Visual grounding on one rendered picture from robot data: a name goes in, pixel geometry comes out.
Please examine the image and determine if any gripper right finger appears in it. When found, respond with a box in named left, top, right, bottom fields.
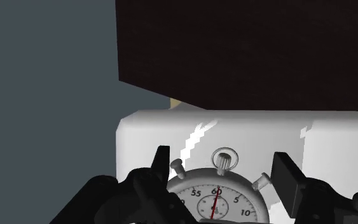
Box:
left=270, top=151, right=358, bottom=224

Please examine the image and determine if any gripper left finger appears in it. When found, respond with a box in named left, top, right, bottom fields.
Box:
left=49, top=144, right=198, bottom=224

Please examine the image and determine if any silver stopwatch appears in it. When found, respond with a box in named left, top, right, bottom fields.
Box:
left=166, top=146, right=273, bottom=224

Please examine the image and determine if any white toilet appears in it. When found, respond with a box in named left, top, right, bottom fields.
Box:
left=115, top=102, right=358, bottom=224

